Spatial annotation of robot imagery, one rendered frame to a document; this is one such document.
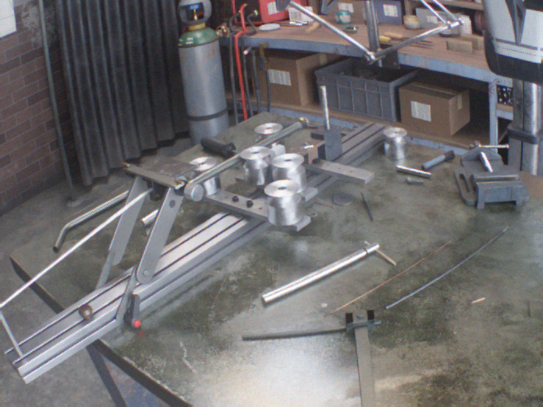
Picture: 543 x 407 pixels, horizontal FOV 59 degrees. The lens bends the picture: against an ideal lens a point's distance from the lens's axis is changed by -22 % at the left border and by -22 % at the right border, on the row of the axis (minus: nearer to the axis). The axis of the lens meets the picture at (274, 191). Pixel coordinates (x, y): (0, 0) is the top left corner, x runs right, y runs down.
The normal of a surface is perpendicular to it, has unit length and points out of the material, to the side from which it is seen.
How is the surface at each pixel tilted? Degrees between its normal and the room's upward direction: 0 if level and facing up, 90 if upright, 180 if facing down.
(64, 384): 0
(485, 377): 0
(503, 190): 90
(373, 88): 90
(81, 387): 0
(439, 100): 94
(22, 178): 90
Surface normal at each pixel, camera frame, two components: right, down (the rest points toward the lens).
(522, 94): -0.69, 0.39
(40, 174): 0.76, 0.22
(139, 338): -0.11, -0.89
